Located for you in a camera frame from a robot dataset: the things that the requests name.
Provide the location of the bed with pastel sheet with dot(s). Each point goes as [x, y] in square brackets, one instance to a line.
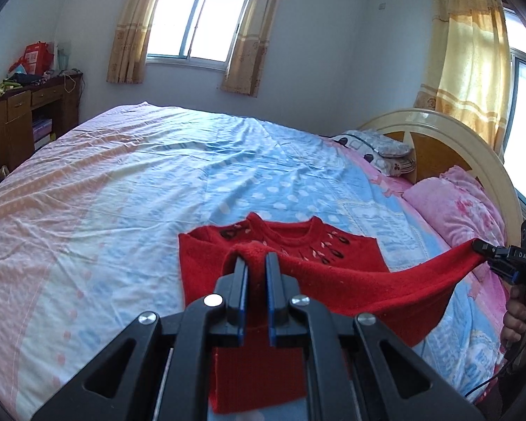
[136, 184]

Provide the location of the patterned grey pillow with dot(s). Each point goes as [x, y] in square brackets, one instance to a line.
[385, 164]

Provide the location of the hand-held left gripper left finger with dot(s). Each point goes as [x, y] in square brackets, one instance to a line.
[244, 287]

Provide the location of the light blue bag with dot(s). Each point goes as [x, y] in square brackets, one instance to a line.
[62, 57]

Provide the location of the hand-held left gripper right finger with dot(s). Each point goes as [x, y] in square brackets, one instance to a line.
[270, 287]

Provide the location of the beige window curtain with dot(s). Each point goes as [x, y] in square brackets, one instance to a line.
[250, 39]
[131, 30]

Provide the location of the brown wooden desk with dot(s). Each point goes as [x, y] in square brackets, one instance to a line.
[22, 114]

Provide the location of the yellow green cloth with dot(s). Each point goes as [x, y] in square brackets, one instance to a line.
[3, 87]

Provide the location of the blue patterned pillow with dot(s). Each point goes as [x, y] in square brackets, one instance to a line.
[377, 142]

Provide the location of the large yellow curtain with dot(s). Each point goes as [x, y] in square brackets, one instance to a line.
[469, 61]

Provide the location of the pink towel blanket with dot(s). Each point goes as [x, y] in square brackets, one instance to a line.
[486, 289]

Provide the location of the cream wooden headboard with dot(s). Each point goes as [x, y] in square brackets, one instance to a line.
[447, 136]

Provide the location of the pink floral pillow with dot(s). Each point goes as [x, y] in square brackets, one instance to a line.
[456, 210]

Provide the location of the person's right hand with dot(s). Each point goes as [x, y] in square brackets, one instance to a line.
[513, 318]

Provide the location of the purple box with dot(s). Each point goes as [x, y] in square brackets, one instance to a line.
[41, 133]

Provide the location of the red knitted sweater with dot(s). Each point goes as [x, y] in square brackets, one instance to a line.
[355, 289]

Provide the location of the red gift bag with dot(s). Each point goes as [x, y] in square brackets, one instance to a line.
[37, 58]

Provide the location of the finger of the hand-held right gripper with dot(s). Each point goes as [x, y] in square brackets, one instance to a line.
[506, 272]
[486, 248]

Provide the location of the sliding glass window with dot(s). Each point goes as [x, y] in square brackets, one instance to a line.
[201, 13]

